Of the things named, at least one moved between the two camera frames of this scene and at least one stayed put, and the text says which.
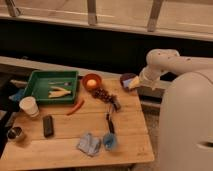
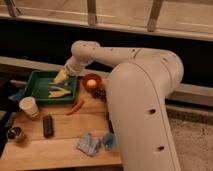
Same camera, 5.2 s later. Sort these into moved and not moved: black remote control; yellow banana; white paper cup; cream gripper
Moved: cream gripper
Not moved: black remote control; white paper cup; yellow banana
